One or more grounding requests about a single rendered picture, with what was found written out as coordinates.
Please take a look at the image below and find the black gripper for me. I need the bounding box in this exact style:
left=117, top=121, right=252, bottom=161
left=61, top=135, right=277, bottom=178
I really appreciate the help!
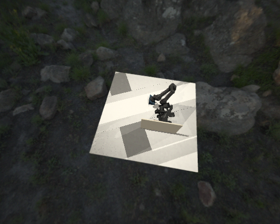
left=157, top=108, right=166, bottom=121

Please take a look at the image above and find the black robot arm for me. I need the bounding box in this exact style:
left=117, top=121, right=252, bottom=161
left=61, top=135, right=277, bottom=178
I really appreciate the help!
left=150, top=83, right=177, bottom=114

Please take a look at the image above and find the beige wall panel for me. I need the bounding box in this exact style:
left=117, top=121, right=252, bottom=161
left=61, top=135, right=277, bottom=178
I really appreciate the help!
left=141, top=118, right=183, bottom=133

